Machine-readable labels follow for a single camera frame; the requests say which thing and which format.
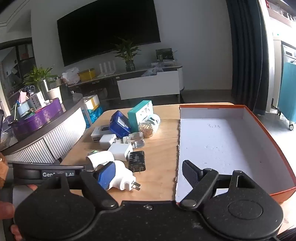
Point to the black wall television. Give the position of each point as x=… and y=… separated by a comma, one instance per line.
x=104, y=27

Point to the blue plastic box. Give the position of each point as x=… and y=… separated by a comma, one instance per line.
x=119, y=126

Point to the purple round tin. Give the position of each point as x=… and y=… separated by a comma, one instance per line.
x=39, y=120

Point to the small white packet box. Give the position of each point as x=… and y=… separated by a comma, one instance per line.
x=35, y=99

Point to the dark green box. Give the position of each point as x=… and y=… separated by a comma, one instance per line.
x=164, y=54

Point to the round white plug adapter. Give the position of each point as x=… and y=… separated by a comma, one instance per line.
x=99, y=158

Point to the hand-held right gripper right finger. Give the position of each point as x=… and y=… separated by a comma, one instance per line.
x=190, y=173

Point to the green plant in dark vase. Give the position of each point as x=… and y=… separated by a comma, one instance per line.
x=130, y=64

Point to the clear plastic boxes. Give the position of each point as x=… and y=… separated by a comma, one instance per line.
x=164, y=63

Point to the person's left hand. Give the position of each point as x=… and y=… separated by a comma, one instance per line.
x=6, y=210

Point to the yellow tin box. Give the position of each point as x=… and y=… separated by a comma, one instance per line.
x=86, y=74

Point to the white paper cup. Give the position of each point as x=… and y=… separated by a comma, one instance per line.
x=55, y=95

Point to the clear glass bottle grey cap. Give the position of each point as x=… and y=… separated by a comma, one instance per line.
x=136, y=141

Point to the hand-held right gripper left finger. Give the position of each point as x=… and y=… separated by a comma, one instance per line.
x=105, y=176

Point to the white appliance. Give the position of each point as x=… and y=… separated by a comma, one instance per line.
x=276, y=69

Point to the dark framed glass shelf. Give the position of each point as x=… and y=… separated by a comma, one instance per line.
x=20, y=58

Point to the green plant in metal vase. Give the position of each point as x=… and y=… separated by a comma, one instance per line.
x=39, y=75

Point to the round counter white ribbed front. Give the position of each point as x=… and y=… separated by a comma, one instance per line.
x=60, y=136

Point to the white television console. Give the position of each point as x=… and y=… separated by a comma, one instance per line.
x=148, y=85

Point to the teal cardboard box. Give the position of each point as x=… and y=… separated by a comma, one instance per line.
x=138, y=114

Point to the blue and white plastic bag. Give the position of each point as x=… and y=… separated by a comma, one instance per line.
x=150, y=71

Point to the clear toothpick jar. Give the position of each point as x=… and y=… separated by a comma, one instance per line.
x=148, y=128

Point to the orange cardboard box white inside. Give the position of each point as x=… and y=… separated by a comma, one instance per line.
x=219, y=143

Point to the white cube charger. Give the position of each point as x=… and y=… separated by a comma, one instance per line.
x=106, y=141
x=119, y=150

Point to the black charger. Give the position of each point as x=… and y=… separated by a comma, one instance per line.
x=137, y=161

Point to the dark blue curtain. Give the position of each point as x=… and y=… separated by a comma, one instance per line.
x=247, y=58

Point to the white box black print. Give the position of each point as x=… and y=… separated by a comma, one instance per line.
x=98, y=134

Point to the yellow and white carton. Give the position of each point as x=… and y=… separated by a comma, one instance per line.
x=91, y=102

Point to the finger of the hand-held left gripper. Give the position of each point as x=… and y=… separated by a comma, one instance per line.
x=74, y=168

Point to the white router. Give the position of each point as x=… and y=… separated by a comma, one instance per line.
x=106, y=73

